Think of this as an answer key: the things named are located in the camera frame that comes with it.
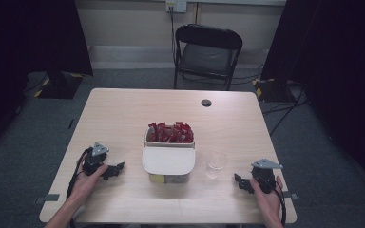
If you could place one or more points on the person's left hand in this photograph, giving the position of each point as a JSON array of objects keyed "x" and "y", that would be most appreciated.
[{"x": 84, "y": 186}]

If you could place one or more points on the clear plastic cup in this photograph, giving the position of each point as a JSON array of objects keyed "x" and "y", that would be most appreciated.
[{"x": 216, "y": 164}]

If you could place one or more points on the black folding chair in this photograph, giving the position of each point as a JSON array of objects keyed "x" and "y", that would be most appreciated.
[{"x": 207, "y": 57}]

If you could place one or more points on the white sliding box lid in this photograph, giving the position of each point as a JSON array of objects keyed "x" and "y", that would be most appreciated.
[{"x": 169, "y": 160}]

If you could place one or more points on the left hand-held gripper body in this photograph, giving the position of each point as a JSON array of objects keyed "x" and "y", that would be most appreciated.
[{"x": 92, "y": 161}]

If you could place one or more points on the row of red packets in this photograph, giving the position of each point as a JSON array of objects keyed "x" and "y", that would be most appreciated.
[{"x": 171, "y": 133}]

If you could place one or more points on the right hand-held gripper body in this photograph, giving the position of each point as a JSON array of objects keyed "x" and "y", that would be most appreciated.
[{"x": 263, "y": 179}]

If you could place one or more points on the clear plastic storage box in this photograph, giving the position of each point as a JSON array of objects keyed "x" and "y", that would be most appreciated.
[{"x": 169, "y": 179}]

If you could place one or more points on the yellow foil capsule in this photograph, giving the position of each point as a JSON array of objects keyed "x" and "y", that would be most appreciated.
[{"x": 157, "y": 178}]

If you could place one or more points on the black stand base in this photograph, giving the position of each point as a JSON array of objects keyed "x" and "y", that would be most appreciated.
[
  {"x": 58, "y": 85},
  {"x": 271, "y": 90}
]

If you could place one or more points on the grey tape strip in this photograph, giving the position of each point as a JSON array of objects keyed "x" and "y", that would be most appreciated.
[
  {"x": 48, "y": 198},
  {"x": 293, "y": 195}
]

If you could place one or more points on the black curtain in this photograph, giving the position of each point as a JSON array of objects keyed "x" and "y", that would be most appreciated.
[
  {"x": 19, "y": 47},
  {"x": 345, "y": 63}
]

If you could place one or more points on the white wall socket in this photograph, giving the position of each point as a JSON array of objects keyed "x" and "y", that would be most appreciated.
[{"x": 176, "y": 5}]

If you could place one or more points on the pile of grey capsules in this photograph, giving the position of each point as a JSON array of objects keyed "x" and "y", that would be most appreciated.
[{"x": 177, "y": 179}]

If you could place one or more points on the person's right hand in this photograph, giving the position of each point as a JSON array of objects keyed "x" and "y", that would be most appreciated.
[{"x": 267, "y": 202}]

